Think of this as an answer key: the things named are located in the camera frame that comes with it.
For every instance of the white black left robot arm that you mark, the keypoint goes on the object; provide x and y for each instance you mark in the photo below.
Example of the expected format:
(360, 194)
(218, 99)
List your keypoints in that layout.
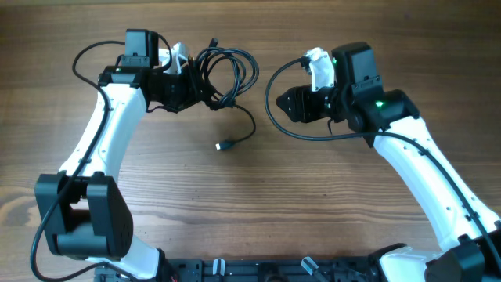
(83, 213)

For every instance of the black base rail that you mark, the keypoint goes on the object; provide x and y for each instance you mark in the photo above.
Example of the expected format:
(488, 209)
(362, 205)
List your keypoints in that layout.
(349, 269)

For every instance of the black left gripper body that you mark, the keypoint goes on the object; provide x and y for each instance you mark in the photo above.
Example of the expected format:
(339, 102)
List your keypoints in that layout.
(176, 91)

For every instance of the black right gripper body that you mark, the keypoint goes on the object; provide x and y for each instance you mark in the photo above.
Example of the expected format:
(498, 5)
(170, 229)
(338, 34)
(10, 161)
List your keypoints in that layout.
(315, 104)

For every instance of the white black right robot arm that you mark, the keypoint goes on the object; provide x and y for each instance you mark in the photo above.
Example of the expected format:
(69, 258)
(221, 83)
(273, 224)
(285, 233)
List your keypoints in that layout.
(347, 87)

